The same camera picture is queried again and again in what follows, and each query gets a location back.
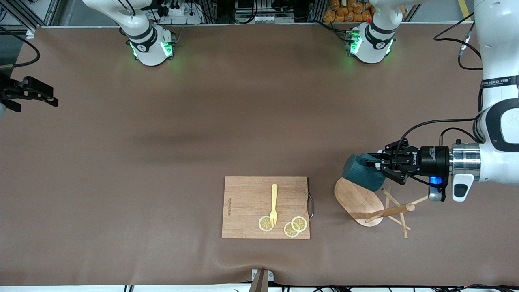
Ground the teal cup with cream inside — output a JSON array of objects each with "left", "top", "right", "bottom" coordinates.
[{"left": 342, "top": 153, "right": 386, "bottom": 193}]

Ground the wooden cup rack with pegs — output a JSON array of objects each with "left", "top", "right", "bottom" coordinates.
[{"left": 334, "top": 178, "right": 429, "bottom": 239}]

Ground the yellow fork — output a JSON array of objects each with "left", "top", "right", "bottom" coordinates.
[{"left": 270, "top": 183, "right": 279, "bottom": 227}]

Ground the brown table mat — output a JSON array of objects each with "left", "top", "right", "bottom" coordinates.
[{"left": 0, "top": 22, "right": 519, "bottom": 286}]

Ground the white power strip with plugs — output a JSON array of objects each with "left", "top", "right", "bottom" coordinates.
[{"left": 162, "top": 0, "right": 203, "bottom": 25}]

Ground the black camera cable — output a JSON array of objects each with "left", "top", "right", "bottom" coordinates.
[
  {"left": 399, "top": 12, "right": 487, "bottom": 163},
  {"left": 0, "top": 26, "right": 41, "bottom": 67}
]

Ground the aluminium frame profile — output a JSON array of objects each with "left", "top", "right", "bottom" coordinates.
[{"left": 0, "top": 0, "right": 61, "bottom": 39}]

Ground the wooden cutting board with handle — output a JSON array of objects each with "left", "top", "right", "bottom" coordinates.
[{"left": 221, "top": 176, "right": 315, "bottom": 240}]

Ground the metal camera mount pole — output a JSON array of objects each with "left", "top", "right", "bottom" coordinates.
[{"left": 248, "top": 268, "right": 275, "bottom": 292}]

